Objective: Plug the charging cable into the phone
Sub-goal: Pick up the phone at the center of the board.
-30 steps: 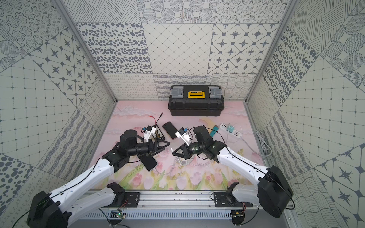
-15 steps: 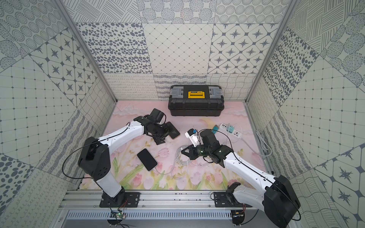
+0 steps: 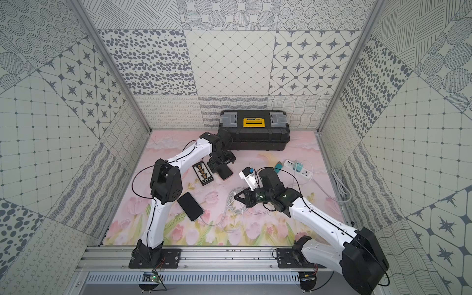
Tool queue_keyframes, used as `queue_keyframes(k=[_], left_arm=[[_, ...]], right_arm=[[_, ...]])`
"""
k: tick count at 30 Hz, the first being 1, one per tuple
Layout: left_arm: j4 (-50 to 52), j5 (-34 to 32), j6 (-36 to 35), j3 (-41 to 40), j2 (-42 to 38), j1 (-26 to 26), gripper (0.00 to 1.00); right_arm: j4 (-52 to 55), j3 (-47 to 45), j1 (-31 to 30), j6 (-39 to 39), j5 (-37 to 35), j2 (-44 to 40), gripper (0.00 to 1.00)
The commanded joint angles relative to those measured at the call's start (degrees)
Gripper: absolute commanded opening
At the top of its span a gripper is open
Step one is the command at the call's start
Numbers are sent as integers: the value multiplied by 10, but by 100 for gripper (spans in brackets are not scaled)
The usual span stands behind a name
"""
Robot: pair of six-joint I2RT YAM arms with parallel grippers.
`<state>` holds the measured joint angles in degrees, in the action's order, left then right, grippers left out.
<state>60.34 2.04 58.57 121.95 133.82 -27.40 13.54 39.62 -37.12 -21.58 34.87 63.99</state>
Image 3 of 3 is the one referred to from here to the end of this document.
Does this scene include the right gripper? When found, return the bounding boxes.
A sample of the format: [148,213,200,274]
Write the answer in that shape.
[234,186,274,208]

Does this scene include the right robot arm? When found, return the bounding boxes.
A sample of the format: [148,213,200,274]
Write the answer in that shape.
[234,167,389,295]

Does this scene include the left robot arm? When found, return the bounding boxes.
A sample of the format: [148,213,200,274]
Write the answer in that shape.
[129,130,236,269]

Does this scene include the black balance charging board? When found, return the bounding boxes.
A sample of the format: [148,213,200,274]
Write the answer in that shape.
[192,161,214,186]

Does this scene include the white power strip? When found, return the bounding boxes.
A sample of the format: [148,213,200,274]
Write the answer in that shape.
[283,159,313,180]

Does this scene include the pink floral table mat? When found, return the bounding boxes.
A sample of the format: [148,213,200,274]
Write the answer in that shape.
[103,130,344,246]

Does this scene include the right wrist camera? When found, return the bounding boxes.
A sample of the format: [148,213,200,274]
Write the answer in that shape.
[238,167,259,191]

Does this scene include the black toolbox yellow handle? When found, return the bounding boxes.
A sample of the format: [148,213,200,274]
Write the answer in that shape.
[219,109,290,151]

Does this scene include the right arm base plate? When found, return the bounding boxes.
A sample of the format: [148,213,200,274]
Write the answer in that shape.
[272,248,315,269]

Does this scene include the white power strip cord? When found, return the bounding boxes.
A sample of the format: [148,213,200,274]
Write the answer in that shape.
[311,167,353,204]

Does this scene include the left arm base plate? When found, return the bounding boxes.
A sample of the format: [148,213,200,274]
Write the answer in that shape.
[129,247,182,269]

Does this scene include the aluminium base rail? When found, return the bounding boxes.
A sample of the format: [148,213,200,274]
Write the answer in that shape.
[79,245,381,273]

